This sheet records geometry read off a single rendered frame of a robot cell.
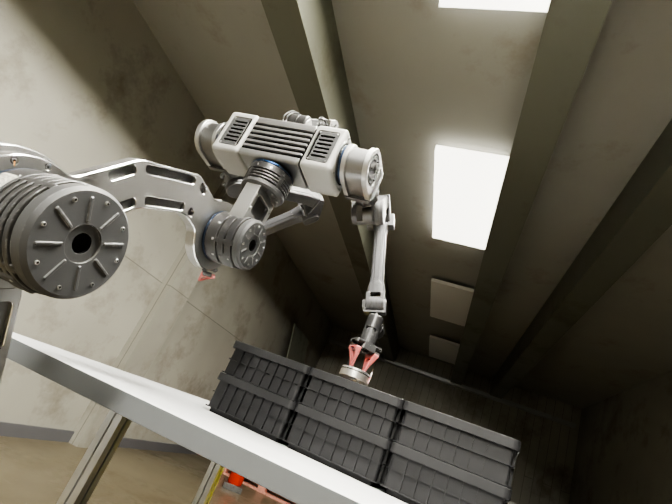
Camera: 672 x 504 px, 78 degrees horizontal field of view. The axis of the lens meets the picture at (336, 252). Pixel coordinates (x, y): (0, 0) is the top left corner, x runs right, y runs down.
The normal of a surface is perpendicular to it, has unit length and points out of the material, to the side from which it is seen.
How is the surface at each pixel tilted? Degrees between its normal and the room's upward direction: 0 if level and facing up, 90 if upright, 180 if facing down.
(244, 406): 90
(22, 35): 90
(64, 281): 90
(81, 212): 90
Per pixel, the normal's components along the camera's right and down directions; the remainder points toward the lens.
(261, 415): -0.30, -0.50
